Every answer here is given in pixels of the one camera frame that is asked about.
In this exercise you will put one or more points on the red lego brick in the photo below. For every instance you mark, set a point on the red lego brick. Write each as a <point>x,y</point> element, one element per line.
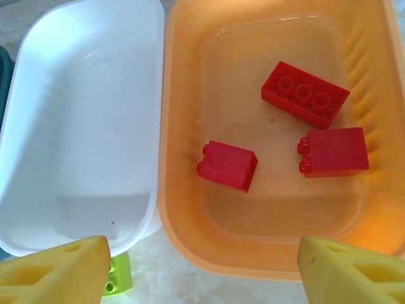
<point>228,164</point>
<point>303,93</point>
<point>335,152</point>

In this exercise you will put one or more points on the lime green lego brick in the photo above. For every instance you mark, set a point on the lime green lego brick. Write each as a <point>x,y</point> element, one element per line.
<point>120,272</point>

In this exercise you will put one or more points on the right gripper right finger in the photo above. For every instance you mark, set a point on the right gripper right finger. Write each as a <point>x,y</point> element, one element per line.
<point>354,278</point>

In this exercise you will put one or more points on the teal plastic container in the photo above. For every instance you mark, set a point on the teal plastic container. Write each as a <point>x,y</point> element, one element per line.
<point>4,85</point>

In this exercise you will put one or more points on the orange plastic container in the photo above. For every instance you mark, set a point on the orange plastic container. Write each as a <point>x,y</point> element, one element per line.
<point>253,221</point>

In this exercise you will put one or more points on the white plastic container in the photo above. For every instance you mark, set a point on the white plastic container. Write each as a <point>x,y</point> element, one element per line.
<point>79,133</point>

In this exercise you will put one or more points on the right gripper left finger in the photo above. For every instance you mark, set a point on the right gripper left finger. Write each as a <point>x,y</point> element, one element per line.
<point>47,275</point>

